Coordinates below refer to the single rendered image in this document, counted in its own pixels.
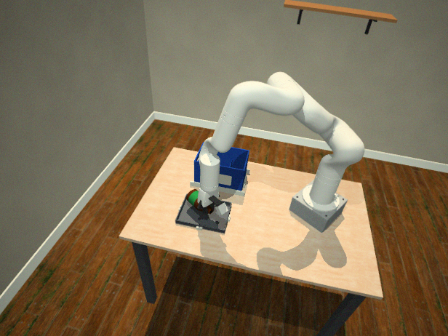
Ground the brown glass bottle with green label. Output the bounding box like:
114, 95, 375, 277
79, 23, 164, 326
186, 189, 213, 214

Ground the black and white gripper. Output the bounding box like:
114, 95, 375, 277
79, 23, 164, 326
197, 187, 220, 215

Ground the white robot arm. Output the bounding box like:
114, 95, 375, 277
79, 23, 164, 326
199, 72, 364, 212

